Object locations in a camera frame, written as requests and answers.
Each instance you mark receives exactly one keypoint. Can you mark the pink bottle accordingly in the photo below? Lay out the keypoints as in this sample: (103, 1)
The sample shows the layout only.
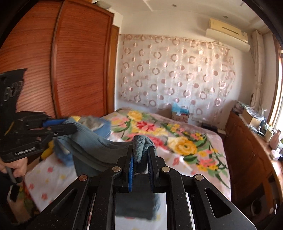
(275, 139)

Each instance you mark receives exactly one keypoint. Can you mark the white tissue box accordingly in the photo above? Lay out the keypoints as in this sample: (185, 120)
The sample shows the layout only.
(276, 154)

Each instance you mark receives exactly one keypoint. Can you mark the tied patterned window curtain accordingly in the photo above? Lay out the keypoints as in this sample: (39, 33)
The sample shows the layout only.
(257, 66)

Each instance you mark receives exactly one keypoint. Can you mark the floral blanket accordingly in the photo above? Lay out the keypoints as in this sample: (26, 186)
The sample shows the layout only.
(176, 143)

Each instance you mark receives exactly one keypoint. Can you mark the wooden louvered wardrobe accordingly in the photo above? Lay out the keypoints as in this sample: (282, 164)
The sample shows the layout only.
(84, 66)

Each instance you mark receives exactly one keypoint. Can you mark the circle-patterned sheer curtain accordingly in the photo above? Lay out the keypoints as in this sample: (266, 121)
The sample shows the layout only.
(168, 73)

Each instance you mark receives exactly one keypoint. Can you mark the cardboard box with blue cloth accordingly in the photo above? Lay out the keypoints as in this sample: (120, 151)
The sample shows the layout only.
(180, 116)

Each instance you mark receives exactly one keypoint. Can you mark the grey box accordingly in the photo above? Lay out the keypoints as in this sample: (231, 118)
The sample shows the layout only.
(102, 4)

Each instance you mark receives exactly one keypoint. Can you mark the cream air conditioner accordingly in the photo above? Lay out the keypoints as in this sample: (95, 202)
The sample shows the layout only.
(223, 27)

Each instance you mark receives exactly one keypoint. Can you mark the white cup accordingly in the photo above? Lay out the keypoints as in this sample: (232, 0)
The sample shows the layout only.
(268, 135)

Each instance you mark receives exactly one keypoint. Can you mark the white strawberry printed sheet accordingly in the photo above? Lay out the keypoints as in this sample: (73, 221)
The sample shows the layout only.
(48, 183)

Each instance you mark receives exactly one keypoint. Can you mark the flat black box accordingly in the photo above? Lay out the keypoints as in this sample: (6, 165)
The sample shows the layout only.
(209, 128)

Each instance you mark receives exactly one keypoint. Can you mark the blue-green denim shorts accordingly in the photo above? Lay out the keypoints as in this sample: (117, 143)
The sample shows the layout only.
(92, 150)

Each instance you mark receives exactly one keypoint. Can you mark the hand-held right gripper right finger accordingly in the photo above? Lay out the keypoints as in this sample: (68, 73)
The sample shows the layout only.
(151, 174)

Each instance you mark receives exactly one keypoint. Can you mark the long wooden sideboard cabinet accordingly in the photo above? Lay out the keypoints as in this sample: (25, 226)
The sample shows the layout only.
(243, 143)

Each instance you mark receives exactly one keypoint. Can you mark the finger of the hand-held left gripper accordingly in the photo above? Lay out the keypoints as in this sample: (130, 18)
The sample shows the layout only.
(55, 122)
(64, 129)

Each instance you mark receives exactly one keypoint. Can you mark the dark waste bin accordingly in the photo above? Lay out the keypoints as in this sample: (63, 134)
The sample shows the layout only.
(258, 205)

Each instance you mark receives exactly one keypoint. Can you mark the open cardboard box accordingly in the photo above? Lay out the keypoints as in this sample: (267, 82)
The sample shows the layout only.
(249, 118)

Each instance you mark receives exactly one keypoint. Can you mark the person's left hand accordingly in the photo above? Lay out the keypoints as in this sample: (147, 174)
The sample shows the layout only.
(20, 168)

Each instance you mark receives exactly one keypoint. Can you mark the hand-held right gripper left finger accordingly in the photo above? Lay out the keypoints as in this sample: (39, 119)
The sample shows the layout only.
(131, 172)

